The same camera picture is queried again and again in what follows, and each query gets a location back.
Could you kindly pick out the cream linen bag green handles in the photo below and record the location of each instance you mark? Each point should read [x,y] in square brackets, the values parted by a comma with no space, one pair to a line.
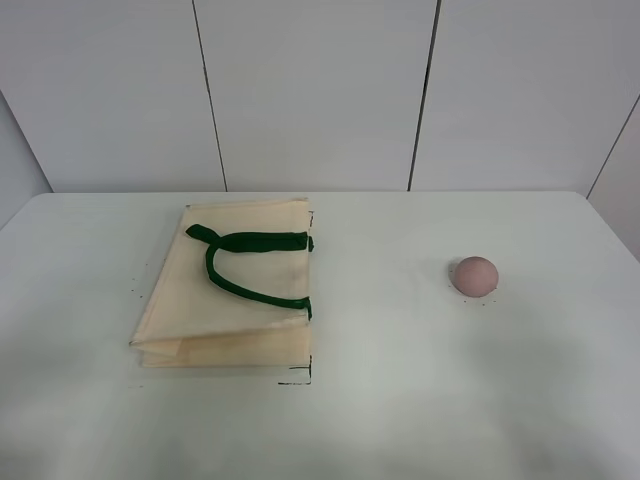
[234,290]

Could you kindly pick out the pink peach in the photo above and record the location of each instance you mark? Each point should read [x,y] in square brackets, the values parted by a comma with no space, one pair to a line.
[475,277]

